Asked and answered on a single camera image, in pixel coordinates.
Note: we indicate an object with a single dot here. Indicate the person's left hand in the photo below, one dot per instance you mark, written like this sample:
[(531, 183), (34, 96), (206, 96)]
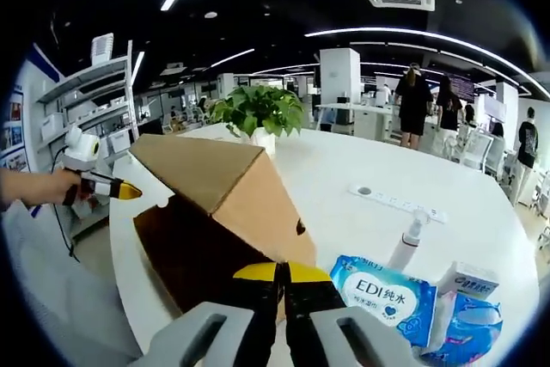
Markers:
[(58, 184)]

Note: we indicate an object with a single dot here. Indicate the small white carton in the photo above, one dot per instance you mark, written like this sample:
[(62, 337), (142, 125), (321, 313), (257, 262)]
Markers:
[(472, 279)]

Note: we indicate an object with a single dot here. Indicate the green potted plant white pot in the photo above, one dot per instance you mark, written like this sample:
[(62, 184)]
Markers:
[(262, 109)]

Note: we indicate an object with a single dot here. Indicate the blue soft tissue pack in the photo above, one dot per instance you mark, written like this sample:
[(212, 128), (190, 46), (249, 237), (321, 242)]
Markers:
[(472, 328)]

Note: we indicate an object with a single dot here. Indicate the white standing desk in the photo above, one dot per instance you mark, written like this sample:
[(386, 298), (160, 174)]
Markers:
[(352, 113)]

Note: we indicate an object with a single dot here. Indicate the brown cardboard shoe box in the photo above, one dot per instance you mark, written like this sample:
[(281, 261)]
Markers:
[(240, 195)]

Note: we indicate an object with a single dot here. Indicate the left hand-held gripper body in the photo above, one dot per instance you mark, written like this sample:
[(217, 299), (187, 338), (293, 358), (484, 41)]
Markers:
[(81, 152)]

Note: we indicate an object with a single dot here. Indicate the white table power strip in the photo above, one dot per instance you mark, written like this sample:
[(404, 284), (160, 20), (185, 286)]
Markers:
[(395, 201)]

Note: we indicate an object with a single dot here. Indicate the white storage shelf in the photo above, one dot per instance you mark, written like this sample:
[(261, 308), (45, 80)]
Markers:
[(86, 79)]

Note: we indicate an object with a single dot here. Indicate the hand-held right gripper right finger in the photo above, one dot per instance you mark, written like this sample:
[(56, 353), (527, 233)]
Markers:
[(313, 319)]

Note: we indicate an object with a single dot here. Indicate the grey mesh office chair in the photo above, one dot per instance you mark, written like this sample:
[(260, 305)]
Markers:
[(51, 289)]

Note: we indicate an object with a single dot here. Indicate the row of white office chairs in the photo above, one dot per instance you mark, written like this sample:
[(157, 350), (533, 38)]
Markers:
[(477, 148)]

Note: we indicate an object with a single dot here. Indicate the white pump bottle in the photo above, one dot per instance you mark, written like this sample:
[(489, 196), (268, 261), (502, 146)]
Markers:
[(408, 242)]

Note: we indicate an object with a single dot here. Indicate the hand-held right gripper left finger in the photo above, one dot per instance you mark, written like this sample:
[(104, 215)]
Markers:
[(249, 319)]

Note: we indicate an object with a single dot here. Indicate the row of white storage bins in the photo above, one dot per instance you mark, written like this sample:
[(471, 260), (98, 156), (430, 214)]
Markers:
[(118, 141)]

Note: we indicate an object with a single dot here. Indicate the curved ceiling light strip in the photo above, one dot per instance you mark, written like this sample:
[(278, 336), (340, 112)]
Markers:
[(408, 32)]

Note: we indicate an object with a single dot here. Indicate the white slatted box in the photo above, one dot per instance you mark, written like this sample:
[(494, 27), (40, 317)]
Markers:
[(102, 49)]

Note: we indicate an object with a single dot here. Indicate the blue wet wipes pack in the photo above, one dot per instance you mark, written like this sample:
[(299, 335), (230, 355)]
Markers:
[(382, 294)]

